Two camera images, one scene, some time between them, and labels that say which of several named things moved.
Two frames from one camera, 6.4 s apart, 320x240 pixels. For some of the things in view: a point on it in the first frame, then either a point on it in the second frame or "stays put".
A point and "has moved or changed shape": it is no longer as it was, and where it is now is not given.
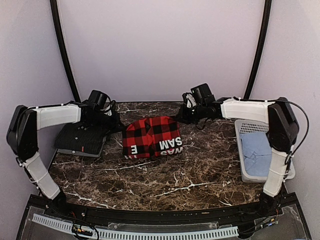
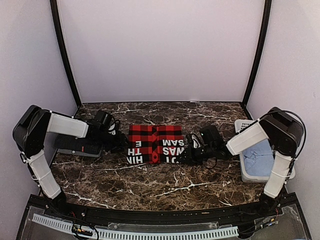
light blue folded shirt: (257, 151) stays put
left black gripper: (116, 126) → (120, 143)
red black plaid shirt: (152, 136) has moved or changed shape
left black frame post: (54, 6) stays put
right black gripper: (182, 116) → (190, 158)
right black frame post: (268, 8) stays put
